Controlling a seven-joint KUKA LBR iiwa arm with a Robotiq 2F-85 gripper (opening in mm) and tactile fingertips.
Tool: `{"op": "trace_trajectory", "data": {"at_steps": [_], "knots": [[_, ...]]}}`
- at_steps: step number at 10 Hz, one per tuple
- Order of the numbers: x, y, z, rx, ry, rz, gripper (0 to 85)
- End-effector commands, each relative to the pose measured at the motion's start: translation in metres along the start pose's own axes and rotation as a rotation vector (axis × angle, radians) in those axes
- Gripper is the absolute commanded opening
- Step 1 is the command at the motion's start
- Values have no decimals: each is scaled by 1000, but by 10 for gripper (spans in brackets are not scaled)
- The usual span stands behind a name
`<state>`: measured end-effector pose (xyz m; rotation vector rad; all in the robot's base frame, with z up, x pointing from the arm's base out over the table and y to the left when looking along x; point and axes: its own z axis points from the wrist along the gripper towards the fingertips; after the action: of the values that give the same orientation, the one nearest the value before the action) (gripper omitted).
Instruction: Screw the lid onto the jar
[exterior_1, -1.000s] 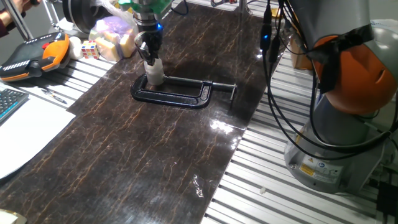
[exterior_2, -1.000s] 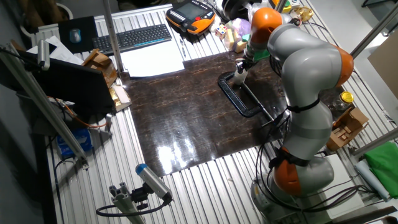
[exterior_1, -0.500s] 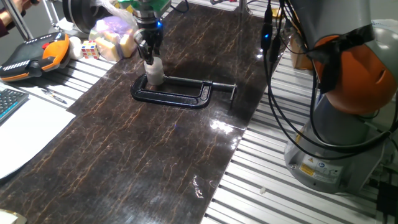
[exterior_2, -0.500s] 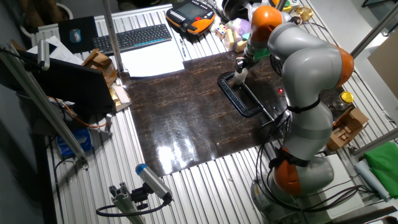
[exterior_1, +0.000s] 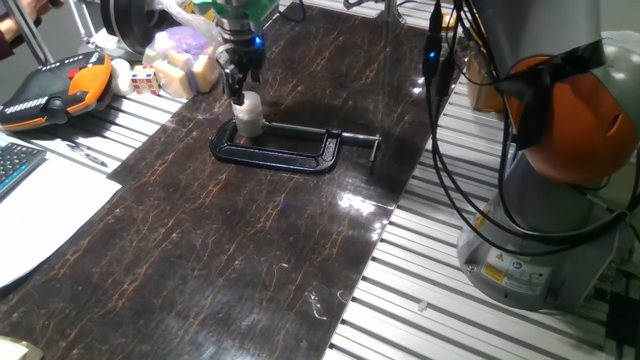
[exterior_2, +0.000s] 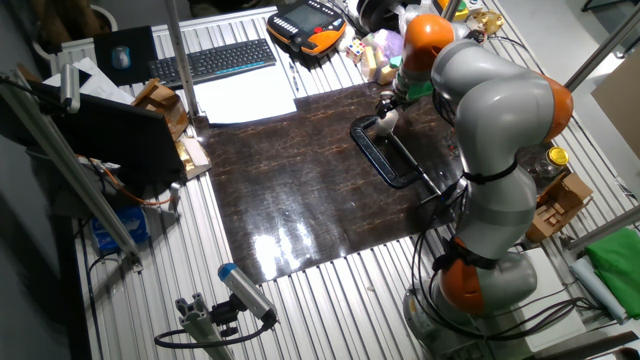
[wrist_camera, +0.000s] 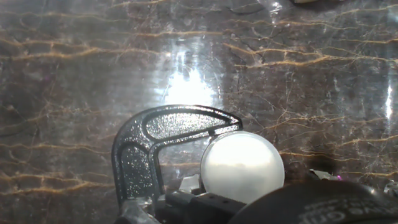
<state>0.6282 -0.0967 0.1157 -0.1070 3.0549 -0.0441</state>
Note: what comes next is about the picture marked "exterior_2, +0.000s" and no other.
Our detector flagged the tall aluminium frame pole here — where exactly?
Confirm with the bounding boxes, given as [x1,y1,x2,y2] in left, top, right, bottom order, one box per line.
[159,0,201,119]

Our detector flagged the green cloth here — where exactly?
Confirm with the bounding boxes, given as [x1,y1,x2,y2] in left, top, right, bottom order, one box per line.
[584,227,640,320]

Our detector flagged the grey computer mouse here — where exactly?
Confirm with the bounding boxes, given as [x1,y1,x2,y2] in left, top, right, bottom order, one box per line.
[111,45,132,71]

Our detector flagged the plastic bag of sponges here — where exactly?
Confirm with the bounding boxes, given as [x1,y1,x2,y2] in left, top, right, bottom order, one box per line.
[359,28,406,86]

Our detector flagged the thick black cable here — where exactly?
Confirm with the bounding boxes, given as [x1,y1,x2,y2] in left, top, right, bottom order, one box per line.
[479,294,606,346]

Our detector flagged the loose white papers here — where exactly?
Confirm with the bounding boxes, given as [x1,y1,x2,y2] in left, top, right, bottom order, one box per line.
[42,56,136,106]

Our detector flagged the Rubik's cube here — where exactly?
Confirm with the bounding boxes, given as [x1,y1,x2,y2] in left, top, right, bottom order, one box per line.
[346,38,367,65]

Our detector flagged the black computer keyboard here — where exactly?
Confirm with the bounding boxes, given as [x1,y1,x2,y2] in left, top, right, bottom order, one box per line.
[147,38,278,91]

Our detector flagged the small clear jar white contents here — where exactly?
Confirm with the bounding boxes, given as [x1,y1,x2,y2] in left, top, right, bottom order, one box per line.
[374,115,400,137]

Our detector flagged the long aluminium frame strut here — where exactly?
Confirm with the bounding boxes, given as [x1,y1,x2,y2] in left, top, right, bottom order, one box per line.
[0,69,145,274]

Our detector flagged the glass jar gold lid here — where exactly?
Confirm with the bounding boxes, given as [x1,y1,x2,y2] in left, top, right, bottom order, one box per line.
[533,146,570,180]

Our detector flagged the black flat monitor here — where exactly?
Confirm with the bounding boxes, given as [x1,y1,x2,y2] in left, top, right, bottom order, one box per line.
[0,79,187,187]

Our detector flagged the small brown cardboard carton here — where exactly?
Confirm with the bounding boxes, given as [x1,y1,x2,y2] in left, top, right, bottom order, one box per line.
[131,78,190,142]

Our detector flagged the brown cardboard panel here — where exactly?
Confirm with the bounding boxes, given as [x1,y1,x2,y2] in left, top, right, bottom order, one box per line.
[591,49,640,161]

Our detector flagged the black metal C-clamp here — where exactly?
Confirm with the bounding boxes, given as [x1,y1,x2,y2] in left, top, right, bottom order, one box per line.
[349,114,442,195]

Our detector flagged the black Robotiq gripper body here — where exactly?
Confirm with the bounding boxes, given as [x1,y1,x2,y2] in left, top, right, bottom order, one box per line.
[377,89,403,110]

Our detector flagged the diagonal aluminium frame bar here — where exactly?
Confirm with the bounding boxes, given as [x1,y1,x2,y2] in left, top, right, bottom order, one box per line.
[563,4,640,94]

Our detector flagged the short diagonal aluminium bar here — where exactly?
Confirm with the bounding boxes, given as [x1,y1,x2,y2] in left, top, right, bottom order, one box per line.
[564,204,640,254]

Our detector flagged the orange black teach pendant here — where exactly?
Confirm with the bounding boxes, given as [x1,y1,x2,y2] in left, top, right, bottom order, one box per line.
[266,0,348,56]

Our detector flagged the short aluminium profile post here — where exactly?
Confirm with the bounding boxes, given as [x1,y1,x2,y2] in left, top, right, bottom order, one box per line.
[174,292,235,360]

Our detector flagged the open brown cardboard box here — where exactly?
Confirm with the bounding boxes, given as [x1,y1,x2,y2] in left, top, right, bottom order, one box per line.
[521,172,595,245]

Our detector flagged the clear plastic bag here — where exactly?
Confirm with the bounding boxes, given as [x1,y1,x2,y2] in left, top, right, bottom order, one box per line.
[397,2,431,31]

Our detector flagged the large white paper sheet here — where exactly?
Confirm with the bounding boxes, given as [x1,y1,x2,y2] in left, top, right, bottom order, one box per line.
[192,62,298,125]

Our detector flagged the white round bin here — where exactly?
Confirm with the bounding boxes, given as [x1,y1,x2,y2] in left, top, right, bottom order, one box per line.
[32,3,120,61]

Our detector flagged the black mouse pad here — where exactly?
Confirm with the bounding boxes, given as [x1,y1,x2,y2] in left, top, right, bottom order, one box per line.
[93,25,160,87]

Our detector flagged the blue tissue pack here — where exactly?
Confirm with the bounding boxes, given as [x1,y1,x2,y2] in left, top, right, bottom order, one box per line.
[90,205,150,254]

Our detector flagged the dark marble pattern mat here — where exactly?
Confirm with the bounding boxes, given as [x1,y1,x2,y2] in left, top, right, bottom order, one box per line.
[199,53,571,286]

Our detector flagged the pale blue roll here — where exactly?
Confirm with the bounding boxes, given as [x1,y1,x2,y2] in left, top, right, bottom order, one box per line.
[569,255,629,325]

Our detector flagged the golden round trinket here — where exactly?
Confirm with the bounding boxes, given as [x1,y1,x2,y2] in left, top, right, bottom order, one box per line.
[467,9,505,38]

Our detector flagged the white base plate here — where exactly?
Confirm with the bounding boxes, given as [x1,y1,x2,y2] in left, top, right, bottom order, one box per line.
[517,247,587,352]

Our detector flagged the black filament spool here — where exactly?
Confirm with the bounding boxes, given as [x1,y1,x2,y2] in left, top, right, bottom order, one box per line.
[357,0,401,34]

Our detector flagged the yellow green button box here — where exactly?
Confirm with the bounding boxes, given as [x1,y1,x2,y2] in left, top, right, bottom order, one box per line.
[434,0,471,22]

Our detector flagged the silver camera blue cap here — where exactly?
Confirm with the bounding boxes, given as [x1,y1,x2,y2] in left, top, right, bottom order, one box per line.
[217,262,279,324]

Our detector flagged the black camera cable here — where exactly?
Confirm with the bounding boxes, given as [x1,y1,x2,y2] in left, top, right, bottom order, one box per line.
[153,313,277,350]

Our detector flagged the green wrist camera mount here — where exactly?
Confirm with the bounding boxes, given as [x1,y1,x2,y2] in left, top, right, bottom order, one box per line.
[388,54,435,102]

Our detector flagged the silver camera on strut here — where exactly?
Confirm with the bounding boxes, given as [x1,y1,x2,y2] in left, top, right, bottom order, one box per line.
[59,63,82,114]

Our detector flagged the gold foil box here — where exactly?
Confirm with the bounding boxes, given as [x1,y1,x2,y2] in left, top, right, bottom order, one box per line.
[174,135,213,180]

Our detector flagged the orange cable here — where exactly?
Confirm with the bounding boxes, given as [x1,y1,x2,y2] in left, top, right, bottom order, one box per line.
[74,153,174,207]

